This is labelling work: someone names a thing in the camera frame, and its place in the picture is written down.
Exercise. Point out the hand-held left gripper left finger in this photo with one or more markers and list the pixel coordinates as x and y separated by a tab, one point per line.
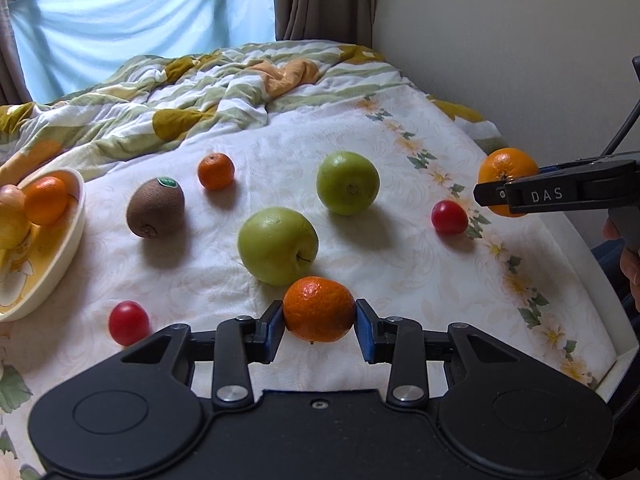
274	332

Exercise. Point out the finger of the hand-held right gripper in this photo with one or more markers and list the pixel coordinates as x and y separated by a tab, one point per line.
549	169
490	194

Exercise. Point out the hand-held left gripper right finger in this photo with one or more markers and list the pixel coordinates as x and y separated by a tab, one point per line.
364	332

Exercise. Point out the large orange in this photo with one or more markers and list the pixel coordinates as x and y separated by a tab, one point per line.
46	201
505	165

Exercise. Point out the red cherry tomato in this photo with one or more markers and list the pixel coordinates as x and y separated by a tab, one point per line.
449	217
129	322

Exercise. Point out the medium mandarin orange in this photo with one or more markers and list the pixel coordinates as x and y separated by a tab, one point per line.
319	310

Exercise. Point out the green apple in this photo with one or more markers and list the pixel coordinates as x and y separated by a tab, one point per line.
277	246
347	182

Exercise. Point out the small mandarin orange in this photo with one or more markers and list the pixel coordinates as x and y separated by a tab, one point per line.
216	171

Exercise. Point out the brown kiwi with green sticker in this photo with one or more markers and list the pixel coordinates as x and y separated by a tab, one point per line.
155	207

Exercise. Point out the cream yellow bowl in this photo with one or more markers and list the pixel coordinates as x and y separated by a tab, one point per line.
55	255

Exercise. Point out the person's right hand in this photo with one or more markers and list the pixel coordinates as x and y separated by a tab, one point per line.
631	272

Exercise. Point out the white floral bed sheet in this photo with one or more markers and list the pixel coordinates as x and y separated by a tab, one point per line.
400	280

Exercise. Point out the person's leg in jeans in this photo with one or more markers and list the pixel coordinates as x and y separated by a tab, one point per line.
607	265

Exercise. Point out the green striped floral blanket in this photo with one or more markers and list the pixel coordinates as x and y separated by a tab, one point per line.
165	105

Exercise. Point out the brown curtain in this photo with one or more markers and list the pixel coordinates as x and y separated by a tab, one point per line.
10	60
320	0

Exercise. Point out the wrinkled yellow apple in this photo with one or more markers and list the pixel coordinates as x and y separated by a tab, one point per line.
12	220

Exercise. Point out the light blue window cloth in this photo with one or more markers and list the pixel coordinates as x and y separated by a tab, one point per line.
140	15

